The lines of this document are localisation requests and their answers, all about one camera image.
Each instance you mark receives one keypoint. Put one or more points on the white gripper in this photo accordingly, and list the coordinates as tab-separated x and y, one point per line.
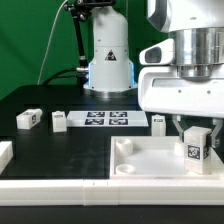
160	90

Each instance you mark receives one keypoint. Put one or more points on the white obstacle fence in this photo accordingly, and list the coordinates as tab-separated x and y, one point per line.
111	192

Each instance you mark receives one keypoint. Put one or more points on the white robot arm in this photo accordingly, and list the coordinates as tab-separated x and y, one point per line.
196	26

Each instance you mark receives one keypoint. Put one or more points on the white marker base plate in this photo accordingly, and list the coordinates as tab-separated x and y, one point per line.
107	119

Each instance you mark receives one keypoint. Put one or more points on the white square tabletop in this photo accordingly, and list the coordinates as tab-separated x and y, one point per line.
146	157

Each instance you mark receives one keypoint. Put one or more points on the black camera stand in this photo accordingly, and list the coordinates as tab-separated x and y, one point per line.
80	11

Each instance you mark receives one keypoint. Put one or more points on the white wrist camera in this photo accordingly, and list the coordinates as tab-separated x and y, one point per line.
162	53

